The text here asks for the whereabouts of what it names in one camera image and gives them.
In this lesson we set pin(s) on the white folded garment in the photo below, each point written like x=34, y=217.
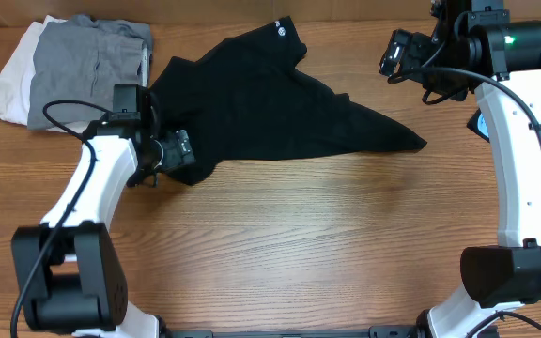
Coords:
x=17, y=74

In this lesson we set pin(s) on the black polo shirt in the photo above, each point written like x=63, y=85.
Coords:
x=246, y=100

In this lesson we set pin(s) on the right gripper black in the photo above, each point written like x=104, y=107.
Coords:
x=411, y=51

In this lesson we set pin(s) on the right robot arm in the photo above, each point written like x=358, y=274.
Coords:
x=477, y=49

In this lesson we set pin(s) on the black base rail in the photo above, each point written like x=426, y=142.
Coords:
x=289, y=334

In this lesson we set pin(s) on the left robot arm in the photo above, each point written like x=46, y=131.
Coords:
x=69, y=275

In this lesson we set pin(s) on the grey folded garment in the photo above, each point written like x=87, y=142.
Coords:
x=83, y=59

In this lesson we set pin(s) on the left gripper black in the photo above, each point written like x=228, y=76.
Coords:
x=175, y=156

